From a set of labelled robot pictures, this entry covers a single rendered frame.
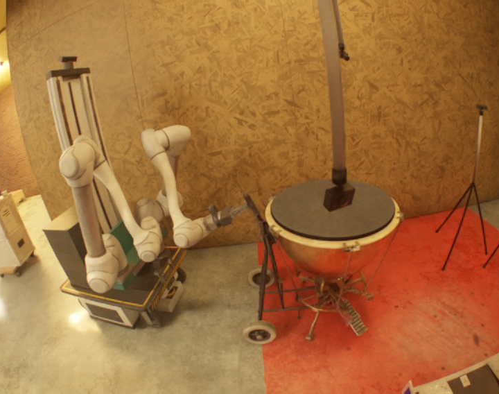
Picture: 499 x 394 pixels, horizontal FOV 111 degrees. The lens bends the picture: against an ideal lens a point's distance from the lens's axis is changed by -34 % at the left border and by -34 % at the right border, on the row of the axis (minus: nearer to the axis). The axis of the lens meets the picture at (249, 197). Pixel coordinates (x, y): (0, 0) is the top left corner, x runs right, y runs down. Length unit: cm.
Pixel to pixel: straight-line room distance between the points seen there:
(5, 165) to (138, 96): 715
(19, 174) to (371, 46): 846
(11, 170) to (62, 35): 650
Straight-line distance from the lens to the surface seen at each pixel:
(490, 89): 337
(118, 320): 197
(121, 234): 183
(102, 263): 136
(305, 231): 112
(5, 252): 375
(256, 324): 153
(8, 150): 864
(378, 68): 234
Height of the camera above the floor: 141
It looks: 24 degrees down
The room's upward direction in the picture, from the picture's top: 9 degrees counter-clockwise
